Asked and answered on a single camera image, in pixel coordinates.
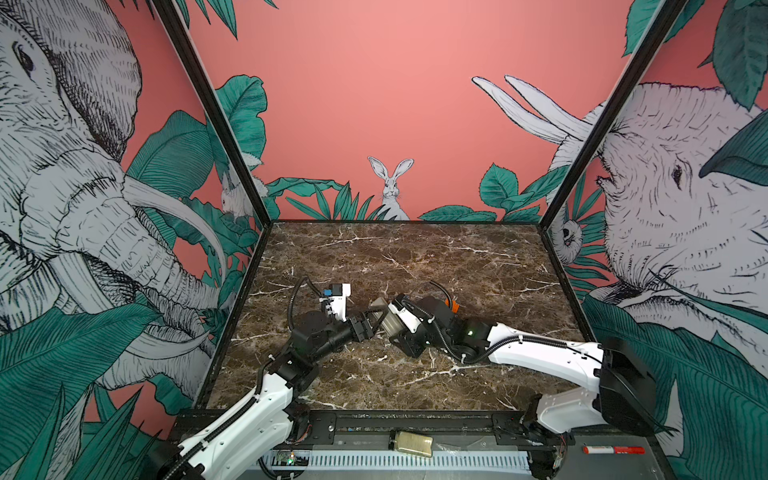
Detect grey remote control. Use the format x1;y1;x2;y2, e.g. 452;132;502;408
368;297;406;339

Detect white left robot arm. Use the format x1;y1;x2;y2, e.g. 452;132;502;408
138;309;385;479

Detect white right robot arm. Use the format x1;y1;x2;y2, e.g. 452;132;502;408
382;294;656;436

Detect red marker pen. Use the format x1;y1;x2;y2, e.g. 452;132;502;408
582;445;646;455

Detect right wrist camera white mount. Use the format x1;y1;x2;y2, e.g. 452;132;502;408
389;294;421;333

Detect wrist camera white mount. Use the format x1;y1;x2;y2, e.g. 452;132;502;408
320;283;351;322
389;294;421;333

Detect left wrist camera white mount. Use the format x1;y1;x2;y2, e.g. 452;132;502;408
320;283;351;322

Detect black corrugated left cable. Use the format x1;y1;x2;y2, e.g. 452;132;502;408
286;275;325;331

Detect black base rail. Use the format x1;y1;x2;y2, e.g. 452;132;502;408
297;408;572;448

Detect white slotted cable duct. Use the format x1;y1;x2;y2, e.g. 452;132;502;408
262;450;531;474

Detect black frame post left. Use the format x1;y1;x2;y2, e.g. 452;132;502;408
152;0;272;229

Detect black frame post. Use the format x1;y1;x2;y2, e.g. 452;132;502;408
152;0;272;229
539;0;688;229

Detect black frame post right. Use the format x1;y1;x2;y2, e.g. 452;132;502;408
539;0;688;229

